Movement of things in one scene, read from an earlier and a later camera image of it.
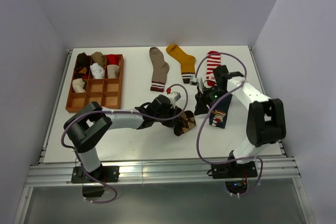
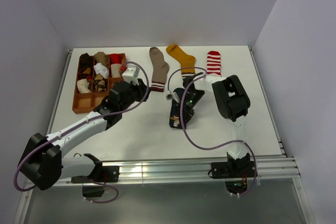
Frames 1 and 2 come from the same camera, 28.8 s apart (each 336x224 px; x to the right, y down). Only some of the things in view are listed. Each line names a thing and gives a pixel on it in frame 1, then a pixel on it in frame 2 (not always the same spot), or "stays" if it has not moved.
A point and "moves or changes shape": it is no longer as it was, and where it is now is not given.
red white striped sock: (213, 60) stays
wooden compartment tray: (106, 92) moves or changes shape
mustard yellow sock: (187, 62) stays
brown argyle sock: (187, 121) to (100, 83)
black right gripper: (201, 100) to (186, 113)
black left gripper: (171, 123) to (141, 88)
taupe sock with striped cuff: (160, 69) stays
